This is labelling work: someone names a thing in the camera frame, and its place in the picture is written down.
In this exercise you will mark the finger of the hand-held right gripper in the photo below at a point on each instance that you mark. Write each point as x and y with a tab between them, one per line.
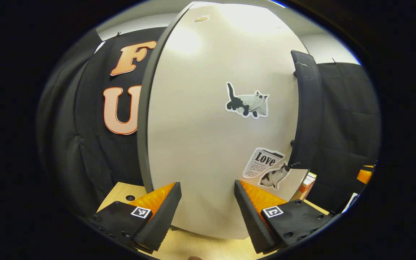
364	176

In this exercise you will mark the orange white box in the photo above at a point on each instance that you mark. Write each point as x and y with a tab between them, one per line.
307	187

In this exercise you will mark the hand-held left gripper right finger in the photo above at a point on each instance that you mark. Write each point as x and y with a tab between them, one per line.
253	224

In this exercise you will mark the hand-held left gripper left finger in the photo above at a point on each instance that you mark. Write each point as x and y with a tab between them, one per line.
161	218

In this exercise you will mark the black backdrop cloth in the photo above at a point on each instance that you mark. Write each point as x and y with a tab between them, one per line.
349	126
85	144

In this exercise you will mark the white grey shoe cabinet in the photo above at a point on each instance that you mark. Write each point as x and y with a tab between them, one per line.
146	108

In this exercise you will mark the white cabinet door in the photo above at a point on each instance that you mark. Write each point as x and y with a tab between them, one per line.
200	144

